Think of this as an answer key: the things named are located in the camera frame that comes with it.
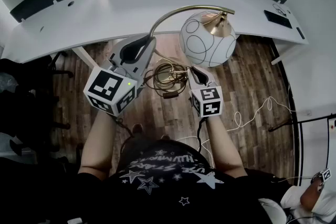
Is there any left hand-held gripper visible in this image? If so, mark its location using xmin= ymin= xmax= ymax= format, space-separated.
xmin=83 ymin=34 xmax=158 ymax=116

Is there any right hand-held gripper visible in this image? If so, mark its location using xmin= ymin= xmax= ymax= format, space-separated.
xmin=187 ymin=66 xmax=223 ymax=118

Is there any brass lamp with white globe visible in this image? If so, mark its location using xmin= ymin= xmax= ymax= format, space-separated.
xmin=143 ymin=5 xmax=237 ymax=99

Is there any person's right forearm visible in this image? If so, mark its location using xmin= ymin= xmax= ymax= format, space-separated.
xmin=204 ymin=115 xmax=249 ymax=178

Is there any person's left forearm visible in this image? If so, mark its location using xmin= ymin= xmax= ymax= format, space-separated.
xmin=78 ymin=110 xmax=119 ymax=182

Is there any white curved desk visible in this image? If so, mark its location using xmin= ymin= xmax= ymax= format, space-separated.
xmin=0 ymin=0 xmax=310 ymax=67

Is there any person's left shoe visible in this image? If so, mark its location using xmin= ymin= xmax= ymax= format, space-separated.
xmin=132 ymin=123 xmax=144 ymax=137

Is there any black keyboard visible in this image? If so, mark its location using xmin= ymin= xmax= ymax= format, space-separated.
xmin=264 ymin=9 xmax=293 ymax=29

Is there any black star print t-shirt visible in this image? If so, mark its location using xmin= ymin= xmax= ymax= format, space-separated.
xmin=52 ymin=138 xmax=289 ymax=224

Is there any black office chair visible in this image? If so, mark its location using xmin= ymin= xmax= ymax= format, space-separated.
xmin=0 ymin=52 xmax=75 ymax=166

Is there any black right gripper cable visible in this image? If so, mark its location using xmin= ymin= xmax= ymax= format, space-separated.
xmin=196 ymin=116 xmax=208 ymax=153

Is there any white floor cable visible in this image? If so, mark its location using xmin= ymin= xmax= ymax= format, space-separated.
xmin=173 ymin=96 xmax=297 ymax=166

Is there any braided left gripper cable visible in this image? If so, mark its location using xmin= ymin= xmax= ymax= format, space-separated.
xmin=114 ymin=115 xmax=136 ymax=140

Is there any thin black coiled cable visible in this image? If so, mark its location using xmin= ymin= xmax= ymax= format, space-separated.
xmin=271 ymin=2 xmax=288 ymax=18

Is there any black metal rack frame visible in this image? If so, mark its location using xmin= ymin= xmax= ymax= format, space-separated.
xmin=267 ymin=114 xmax=336 ymax=187

